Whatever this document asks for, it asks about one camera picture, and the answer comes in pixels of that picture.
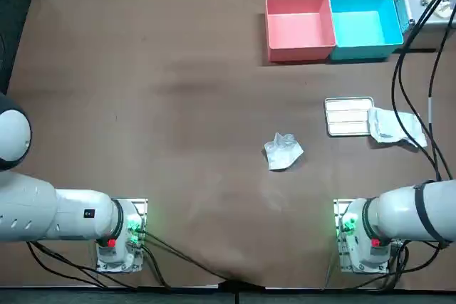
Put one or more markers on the new mask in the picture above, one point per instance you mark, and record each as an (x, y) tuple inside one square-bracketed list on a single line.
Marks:
[(384, 126)]

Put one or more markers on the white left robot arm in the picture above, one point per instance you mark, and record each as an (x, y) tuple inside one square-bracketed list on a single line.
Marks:
[(71, 215)]

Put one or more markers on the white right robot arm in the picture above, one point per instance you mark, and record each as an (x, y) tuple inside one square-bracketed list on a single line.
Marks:
[(399, 211)]

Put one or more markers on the blue plastic box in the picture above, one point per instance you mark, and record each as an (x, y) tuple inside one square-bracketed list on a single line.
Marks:
[(360, 30)]

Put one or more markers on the pink plastic box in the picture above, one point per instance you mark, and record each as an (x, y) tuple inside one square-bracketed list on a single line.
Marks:
[(299, 30)]

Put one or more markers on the aluminium case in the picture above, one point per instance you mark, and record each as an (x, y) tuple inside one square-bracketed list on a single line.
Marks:
[(406, 8)]

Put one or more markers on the grey ridged tray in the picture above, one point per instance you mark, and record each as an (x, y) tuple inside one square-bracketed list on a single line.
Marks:
[(345, 117)]

